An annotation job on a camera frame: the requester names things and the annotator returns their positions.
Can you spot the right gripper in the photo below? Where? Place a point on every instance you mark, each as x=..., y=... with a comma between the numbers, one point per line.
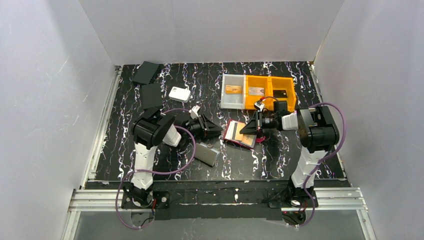
x=259, y=122

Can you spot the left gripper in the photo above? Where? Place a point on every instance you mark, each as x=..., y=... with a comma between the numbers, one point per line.
x=202, y=126

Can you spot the orange credit card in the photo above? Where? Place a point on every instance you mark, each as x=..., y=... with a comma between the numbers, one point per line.
x=233, y=89
x=236, y=128

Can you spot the red leather card holder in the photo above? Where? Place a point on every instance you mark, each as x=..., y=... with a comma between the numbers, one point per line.
x=249, y=140

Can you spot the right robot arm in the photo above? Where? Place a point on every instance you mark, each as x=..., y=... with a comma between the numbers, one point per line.
x=318, y=134

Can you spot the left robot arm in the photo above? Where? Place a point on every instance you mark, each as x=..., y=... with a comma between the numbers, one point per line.
x=154, y=128

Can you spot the silver metal card case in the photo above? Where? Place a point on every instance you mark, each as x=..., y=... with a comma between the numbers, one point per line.
x=205, y=154

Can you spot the silver VIP credit card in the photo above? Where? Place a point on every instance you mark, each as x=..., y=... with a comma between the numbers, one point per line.
x=256, y=91

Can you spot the black VIP credit card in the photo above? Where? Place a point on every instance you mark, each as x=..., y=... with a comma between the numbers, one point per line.
x=280, y=94

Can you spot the orange credit card in bin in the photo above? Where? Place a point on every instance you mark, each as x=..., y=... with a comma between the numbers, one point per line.
x=233, y=89

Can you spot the white plastic bin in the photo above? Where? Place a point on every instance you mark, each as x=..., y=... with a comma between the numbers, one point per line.
x=232, y=101

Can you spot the white square device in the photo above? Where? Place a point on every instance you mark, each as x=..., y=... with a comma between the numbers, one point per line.
x=179, y=94

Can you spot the yellow middle plastic bin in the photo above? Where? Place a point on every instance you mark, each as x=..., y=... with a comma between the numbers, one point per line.
x=256, y=81

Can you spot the black box near device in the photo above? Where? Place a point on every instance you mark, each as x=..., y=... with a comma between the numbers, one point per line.
x=151, y=96

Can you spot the black box far corner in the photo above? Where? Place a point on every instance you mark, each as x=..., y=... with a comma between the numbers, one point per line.
x=147, y=73

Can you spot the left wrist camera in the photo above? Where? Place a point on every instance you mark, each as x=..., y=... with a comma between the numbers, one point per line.
x=195, y=112

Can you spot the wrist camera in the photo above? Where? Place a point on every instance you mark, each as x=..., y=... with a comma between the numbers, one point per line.
x=259, y=105
x=195, y=112

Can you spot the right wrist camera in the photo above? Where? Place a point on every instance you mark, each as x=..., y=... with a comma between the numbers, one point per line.
x=259, y=105

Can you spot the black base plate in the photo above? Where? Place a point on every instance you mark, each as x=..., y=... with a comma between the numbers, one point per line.
x=208, y=199

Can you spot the aluminium frame rail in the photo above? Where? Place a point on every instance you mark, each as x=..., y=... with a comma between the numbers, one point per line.
x=341, y=214

